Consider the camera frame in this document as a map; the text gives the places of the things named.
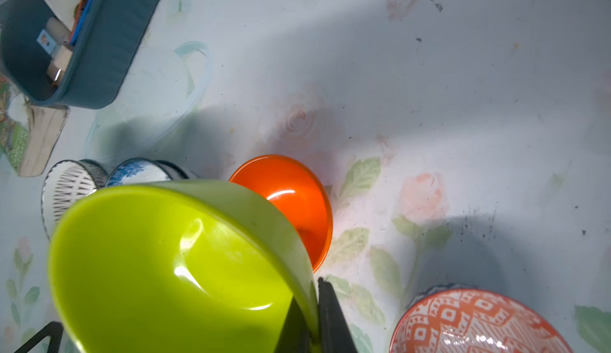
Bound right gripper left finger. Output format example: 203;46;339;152
15;321;64;353

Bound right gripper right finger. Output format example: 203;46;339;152
275;278;357;353

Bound lime green plastic bowl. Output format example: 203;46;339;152
49;180;321;352

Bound maroon patterned white bowl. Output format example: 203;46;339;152
41;159;108;240

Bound orange plastic bowl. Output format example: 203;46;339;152
229;154;334;272

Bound large blue floral bowl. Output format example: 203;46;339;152
105;157;198;188

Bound red geometric patterned bowl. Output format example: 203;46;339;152
389;284;572;352

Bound green paperback book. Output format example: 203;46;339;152
1;76;69;177

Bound teal plastic bin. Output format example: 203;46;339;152
1;0;159;109

